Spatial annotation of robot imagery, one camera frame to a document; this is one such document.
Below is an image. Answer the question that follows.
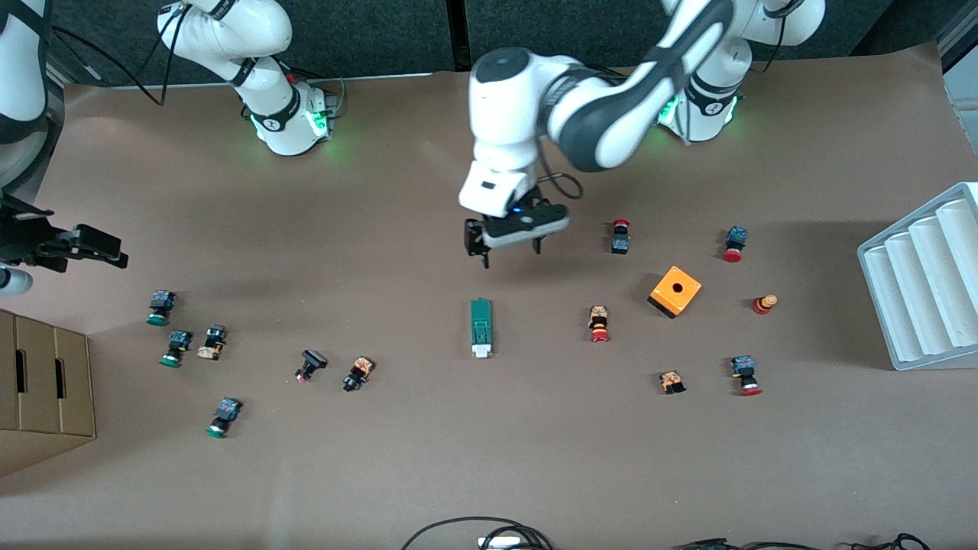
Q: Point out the green pushbutton blue contact block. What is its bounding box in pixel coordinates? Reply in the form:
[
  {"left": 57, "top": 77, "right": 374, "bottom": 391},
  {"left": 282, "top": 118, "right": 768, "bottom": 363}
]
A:
[
  {"left": 146, "top": 290, "right": 177, "bottom": 328},
  {"left": 205, "top": 396, "right": 244, "bottom": 439},
  {"left": 159, "top": 329, "right": 193, "bottom": 368}
]

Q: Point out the brown cardboard box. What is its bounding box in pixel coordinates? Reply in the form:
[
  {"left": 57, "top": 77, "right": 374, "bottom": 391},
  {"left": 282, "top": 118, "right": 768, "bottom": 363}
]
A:
[{"left": 0, "top": 309, "right": 97, "bottom": 478}]

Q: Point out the black pushbutton beige contact block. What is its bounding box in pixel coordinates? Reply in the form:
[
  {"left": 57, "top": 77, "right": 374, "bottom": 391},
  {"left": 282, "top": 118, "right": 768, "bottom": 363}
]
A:
[{"left": 196, "top": 324, "right": 228, "bottom": 361}]

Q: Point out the black selector orange contact block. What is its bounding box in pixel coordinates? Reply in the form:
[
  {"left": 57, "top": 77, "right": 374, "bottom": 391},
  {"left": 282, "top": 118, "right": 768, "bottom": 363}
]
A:
[{"left": 342, "top": 355, "right": 375, "bottom": 393}]

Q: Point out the black panel divider strip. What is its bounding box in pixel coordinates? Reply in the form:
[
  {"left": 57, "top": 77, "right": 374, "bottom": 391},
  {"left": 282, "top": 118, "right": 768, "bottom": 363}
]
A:
[{"left": 445, "top": 0, "right": 471, "bottom": 73}]

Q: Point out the brown paper table cover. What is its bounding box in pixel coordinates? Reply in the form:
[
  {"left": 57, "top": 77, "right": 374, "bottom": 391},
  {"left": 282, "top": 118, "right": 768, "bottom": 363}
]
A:
[{"left": 0, "top": 42, "right": 978, "bottom": 550}]

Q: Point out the white ribbed plastic tray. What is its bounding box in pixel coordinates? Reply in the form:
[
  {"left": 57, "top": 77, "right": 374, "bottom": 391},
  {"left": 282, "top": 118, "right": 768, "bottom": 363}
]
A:
[{"left": 857, "top": 182, "right": 978, "bottom": 372}]

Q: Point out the grey metal cabinet edge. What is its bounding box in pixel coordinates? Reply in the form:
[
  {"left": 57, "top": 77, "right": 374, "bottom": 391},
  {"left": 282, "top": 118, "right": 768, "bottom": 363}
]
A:
[{"left": 938, "top": 11, "right": 978, "bottom": 134}]

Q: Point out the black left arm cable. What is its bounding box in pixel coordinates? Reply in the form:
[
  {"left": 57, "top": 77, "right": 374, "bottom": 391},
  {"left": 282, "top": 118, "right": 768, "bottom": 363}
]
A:
[{"left": 533, "top": 137, "right": 586, "bottom": 202}]

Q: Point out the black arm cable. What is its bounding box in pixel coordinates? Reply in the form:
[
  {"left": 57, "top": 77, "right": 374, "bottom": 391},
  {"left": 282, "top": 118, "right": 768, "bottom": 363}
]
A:
[
  {"left": 533, "top": 137, "right": 586, "bottom": 202},
  {"left": 52, "top": 2, "right": 192, "bottom": 108}
]

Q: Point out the orange button enclosure box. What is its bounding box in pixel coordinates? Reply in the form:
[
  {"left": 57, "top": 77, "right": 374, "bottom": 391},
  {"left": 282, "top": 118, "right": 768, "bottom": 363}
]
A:
[{"left": 647, "top": 265, "right": 703, "bottom": 320}]

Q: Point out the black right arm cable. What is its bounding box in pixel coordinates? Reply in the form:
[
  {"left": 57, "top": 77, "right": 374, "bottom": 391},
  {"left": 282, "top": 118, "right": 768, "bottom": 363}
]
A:
[{"left": 52, "top": 2, "right": 192, "bottom": 108}]

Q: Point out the black square head switch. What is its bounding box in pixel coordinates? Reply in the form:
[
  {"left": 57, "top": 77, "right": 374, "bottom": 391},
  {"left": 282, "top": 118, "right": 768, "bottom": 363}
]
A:
[{"left": 294, "top": 348, "right": 329, "bottom": 383}]

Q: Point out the black looped cable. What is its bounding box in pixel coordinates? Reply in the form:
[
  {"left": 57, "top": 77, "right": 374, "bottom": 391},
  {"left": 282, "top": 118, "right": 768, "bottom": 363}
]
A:
[
  {"left": 400, "top": 516, "right": 537, "bottom": 550},
  {"left": 478, "top": 526, "right": 555, "bottom": 550}
]

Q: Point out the black cable with connector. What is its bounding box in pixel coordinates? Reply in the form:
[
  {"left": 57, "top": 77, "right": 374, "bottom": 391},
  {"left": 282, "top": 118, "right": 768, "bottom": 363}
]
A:
[{"left": 672, "top": 538, "right": 769, "bottom": 550}]

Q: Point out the thin black cable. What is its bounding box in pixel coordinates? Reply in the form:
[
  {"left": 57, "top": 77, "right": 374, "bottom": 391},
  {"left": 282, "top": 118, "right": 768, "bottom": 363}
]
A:
[{"left": 850, "top": 533, "right": 933, "bottom": 550}]

